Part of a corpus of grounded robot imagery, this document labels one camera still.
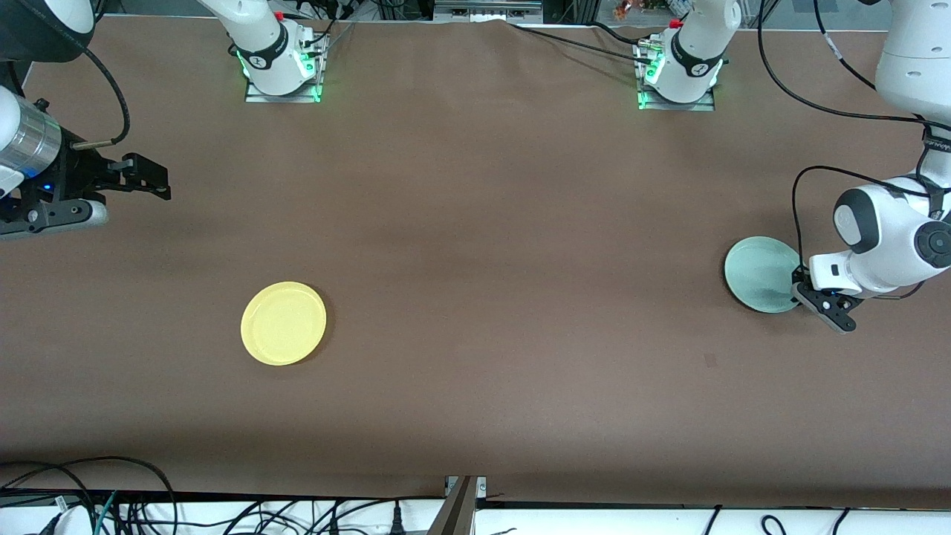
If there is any pale green round plate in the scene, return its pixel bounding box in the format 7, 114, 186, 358
724, 236, 803, 314

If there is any yellow round plate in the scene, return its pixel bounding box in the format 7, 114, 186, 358
240, 281, 328, 366

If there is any white lower board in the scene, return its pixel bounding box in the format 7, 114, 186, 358
0, 498, 951, 535

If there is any brown table cover sheet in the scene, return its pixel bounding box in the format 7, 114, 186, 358
0, 16, 951, 510

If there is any white plastic device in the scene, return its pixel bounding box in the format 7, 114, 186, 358
45, 505, 94, 535

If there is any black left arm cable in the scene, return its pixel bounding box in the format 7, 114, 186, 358
756, 0, 951, 268

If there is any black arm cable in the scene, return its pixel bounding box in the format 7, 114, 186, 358
756, 0, 951, 268
15, 0, 131, 148

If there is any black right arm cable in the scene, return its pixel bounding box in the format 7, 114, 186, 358
15, 0, 131, 148

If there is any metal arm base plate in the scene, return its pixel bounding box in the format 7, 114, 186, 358
245, 33, 325, 103
637, 41, 718, 112

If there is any black base cable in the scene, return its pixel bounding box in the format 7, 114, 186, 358
301, 19, 356, 56

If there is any black looped floor cable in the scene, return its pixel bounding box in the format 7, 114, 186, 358
0, 455, 179, 535
0, 462, 97, 535

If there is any short black table cable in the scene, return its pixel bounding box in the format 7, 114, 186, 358
591, 21, 655, 44

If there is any long black table cable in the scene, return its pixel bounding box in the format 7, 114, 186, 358
507, 21, 655, 66

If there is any teal cable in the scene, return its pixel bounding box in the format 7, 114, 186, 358
93, 490, 120, 535

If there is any aluminium frame rail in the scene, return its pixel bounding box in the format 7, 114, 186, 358
433, 0, 545, 23

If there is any aluminium profile post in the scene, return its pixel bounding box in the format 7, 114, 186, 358
426, 476, 488, 535

